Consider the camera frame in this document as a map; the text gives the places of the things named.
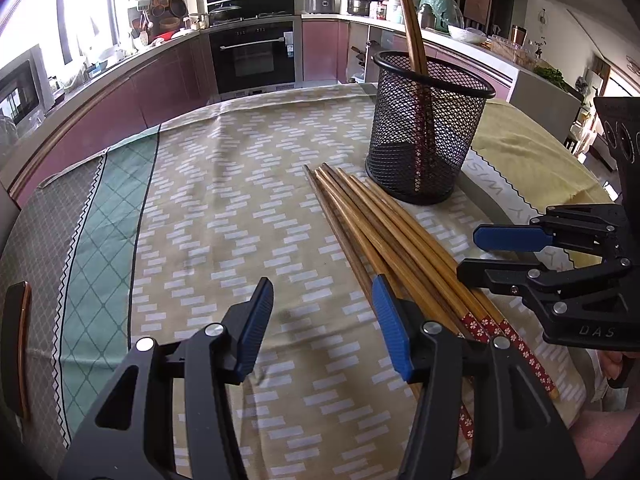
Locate dark wooden chopstick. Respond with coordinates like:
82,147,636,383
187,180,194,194
400,0,432,192

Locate wooden chopstick red end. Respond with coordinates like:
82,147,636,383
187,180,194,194
401,0,437,202

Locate pink sleeve forearm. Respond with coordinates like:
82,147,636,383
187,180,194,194
570,408,639,479

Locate pink kitchen cabinets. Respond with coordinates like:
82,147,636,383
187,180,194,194
1,14,518,205

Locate right hand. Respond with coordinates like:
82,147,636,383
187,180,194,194
598,350,638,379

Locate black mesh utensil holder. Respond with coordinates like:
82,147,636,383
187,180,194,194
364,51,496,206

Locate patterned beige green tablecloth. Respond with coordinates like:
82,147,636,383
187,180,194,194
0,82,612,480

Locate brown wooden chair back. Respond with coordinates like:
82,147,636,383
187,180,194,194
1,281,32,419

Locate white bowl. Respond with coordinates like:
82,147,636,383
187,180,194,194
448,24,487,46

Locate teal food cover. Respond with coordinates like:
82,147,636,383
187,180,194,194
419,0,464,32

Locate built-in black oven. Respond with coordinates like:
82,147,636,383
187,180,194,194
206,0,303,100

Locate black wok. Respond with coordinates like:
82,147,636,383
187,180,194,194
208,4,242,23

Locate silver microwave oven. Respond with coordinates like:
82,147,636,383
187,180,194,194
1,44,54,136

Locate black camera box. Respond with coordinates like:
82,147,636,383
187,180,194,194
594,96,640,217

